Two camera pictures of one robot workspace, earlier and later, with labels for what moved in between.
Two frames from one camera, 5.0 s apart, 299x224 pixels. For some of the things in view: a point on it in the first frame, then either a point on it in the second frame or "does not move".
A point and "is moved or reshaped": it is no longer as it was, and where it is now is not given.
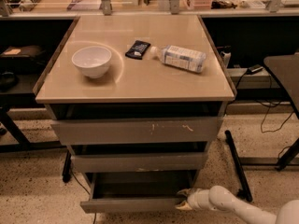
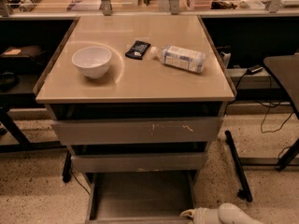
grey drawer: x=135 y=131 does not move
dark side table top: x=286 y=68 does not move
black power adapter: x=254 y=69 does not move
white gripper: x=193 y=200 -> x=202 y=217
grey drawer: x=135 y=191 is moved or reshaped
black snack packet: x=137 y=49 does not move
